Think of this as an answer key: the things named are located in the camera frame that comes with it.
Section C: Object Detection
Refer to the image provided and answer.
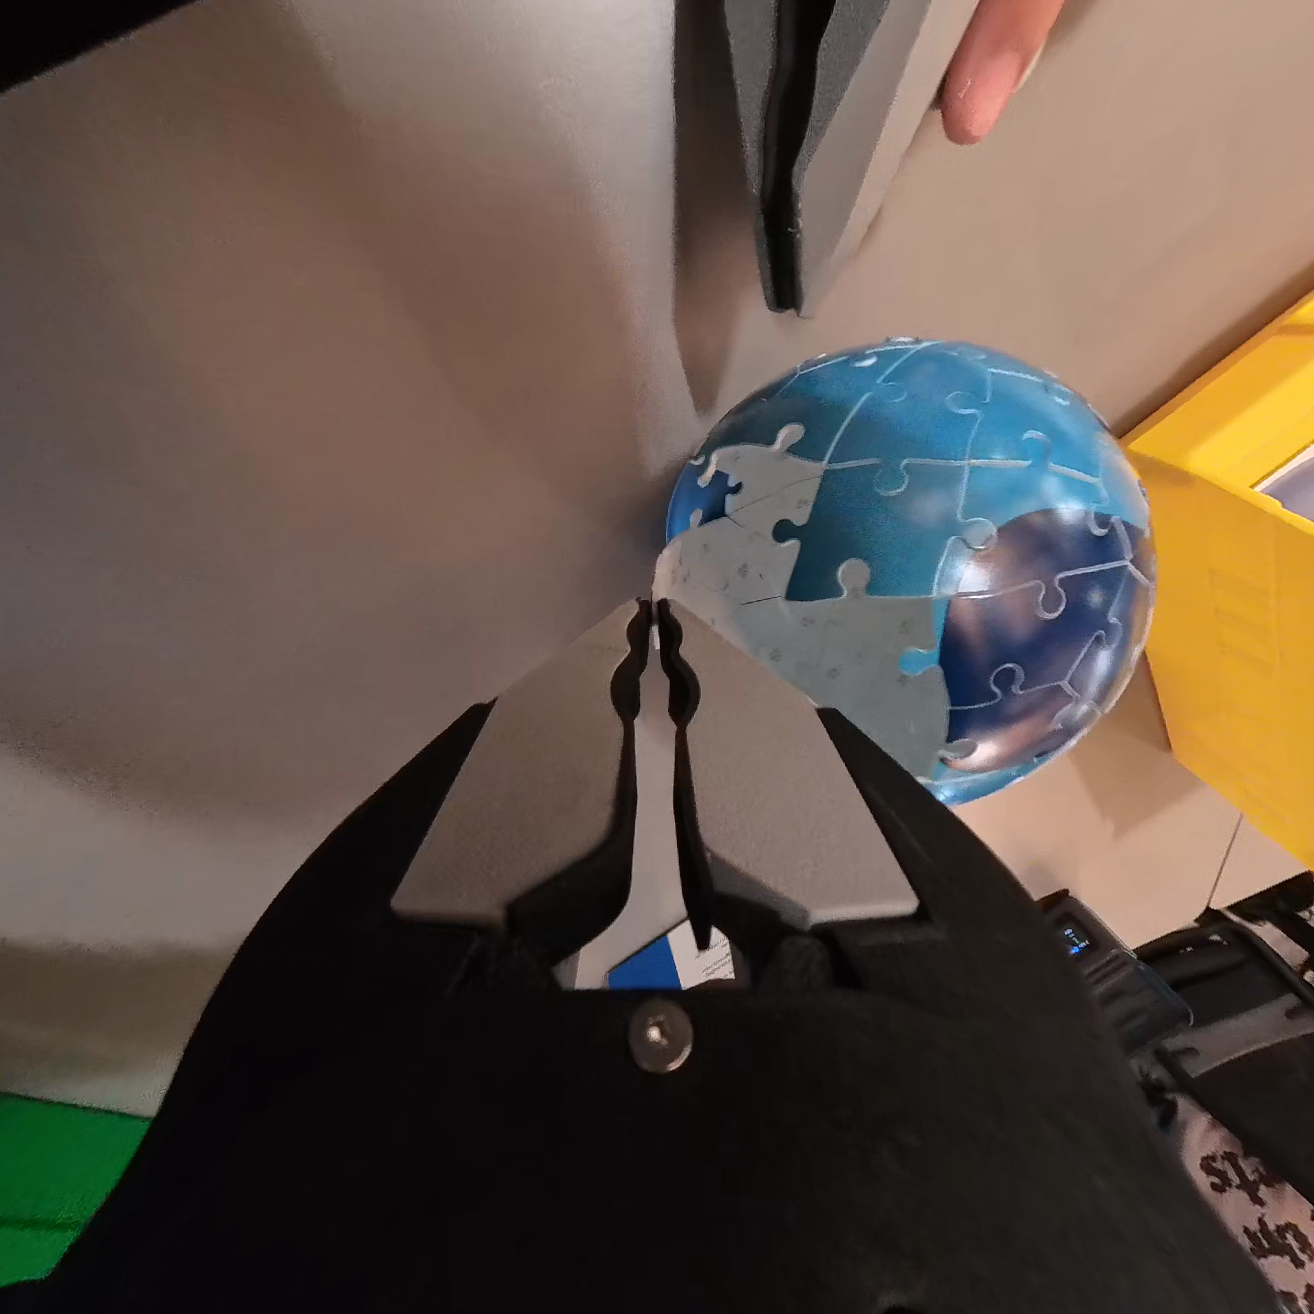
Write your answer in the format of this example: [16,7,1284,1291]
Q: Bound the blue puzzle ball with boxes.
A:
[652,336,1160,810]

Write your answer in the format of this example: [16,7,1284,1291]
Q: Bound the dark cloth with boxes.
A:
[0,0,202,96]

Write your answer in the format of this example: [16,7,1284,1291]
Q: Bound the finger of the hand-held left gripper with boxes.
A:
[793,0,982,318]
[722,0,814,315]

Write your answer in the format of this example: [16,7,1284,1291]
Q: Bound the white black-printed cloth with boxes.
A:
[1154,1083,1314,1314]

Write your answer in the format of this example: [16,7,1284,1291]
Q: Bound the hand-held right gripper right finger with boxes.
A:
[655,599,922,957]

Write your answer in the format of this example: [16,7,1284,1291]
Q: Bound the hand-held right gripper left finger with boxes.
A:
[391,599,656,967]

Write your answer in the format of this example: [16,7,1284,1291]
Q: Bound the yellow cardboard box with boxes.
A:
[1122,292,1314,873]

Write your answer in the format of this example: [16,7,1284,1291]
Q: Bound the person's left hand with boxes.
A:
[940,0,1072,146]

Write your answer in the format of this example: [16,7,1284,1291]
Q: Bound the green mat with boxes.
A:
[0,1092,157,1287]

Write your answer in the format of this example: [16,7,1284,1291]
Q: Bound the blue and white card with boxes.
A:
[606,916,744,994]

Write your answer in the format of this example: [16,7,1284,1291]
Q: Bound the black bag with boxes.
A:
[1035,873,1314,1137]

